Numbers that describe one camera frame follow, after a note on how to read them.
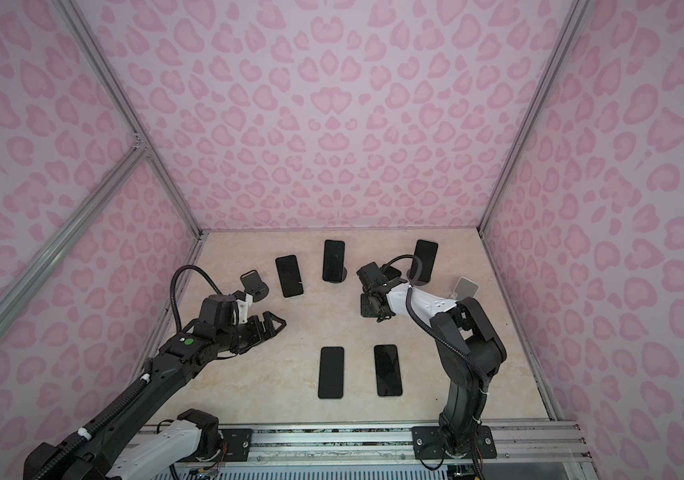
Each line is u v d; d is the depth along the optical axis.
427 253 0.97
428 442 0.73
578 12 0.69
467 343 0.48
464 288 0.93
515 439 0.75
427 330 0.47
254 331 0.71
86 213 0.72
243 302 0.76
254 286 0.98
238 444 0.73
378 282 0.75
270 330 0.72
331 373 0.84
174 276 0.63
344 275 1.05
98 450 0.41
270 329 0.72
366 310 0.85
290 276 0.98
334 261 1.00
